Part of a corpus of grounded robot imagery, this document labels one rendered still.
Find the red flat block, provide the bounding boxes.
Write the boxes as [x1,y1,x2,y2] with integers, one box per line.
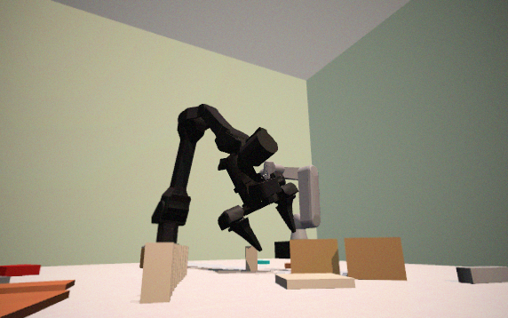
[0,264,41,276]

